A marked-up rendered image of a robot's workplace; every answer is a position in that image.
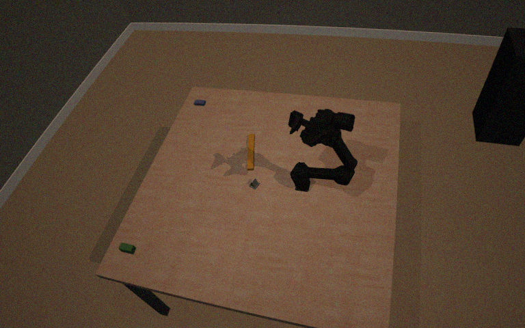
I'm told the small green block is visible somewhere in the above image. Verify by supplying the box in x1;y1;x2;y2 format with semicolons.
119;243;136;254

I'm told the orange bar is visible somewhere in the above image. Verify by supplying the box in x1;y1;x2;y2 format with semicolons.
247;134;255;171

